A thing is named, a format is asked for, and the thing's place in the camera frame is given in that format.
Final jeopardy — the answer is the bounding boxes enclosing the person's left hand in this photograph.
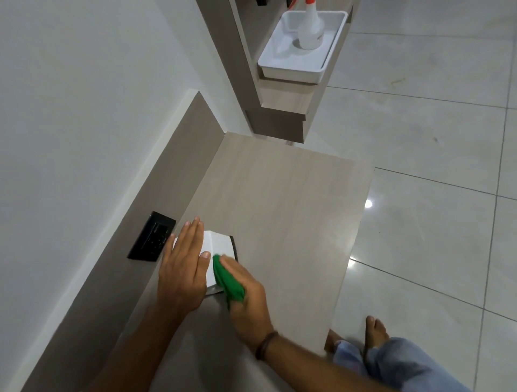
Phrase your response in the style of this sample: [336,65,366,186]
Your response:
[156,216,212,322]

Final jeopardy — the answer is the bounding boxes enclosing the person's right hand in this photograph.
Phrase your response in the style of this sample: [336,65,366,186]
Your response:
[219,254,280,353]

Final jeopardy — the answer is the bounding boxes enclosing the green cleaning cloth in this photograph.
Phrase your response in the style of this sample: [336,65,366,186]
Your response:
[212,254,246,311]

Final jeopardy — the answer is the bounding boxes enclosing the white box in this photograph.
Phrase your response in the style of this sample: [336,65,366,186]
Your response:
[171,230,239,298]

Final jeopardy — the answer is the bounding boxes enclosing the person's left forearm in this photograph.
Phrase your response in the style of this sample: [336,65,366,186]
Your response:
[87,303,191,392]

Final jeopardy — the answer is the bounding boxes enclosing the person's right forearm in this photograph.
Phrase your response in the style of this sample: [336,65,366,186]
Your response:
[262,335,401,392]

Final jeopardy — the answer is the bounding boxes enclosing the person's left foot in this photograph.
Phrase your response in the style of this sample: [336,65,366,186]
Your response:
[325,329,344,354]

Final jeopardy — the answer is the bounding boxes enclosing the person's foot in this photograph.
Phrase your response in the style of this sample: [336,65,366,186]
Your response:
[325,329,344,354]
[363,316,390,352]

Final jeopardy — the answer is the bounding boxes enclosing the person's right foot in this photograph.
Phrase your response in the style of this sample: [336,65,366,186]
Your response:
[363,316,390,352]

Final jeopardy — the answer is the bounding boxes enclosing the blue jeans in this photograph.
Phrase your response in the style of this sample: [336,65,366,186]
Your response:
[333,337,473,392]

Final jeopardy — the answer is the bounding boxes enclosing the wooden shelf unit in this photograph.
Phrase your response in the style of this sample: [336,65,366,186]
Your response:
[197,0,362,144]

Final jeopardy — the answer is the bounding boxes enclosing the white plastic tray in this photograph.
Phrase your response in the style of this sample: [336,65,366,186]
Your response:
[257,10,349,85]

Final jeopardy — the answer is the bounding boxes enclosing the clear spray bottle yellow nozzle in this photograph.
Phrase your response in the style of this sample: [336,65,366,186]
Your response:
[289,0,326,51]

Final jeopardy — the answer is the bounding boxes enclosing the dark wrist bracelet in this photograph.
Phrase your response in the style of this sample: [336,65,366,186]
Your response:
[254,331,280,361]

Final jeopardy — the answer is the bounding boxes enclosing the black wall socket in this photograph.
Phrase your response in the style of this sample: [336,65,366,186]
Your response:
[127,211,177,262]

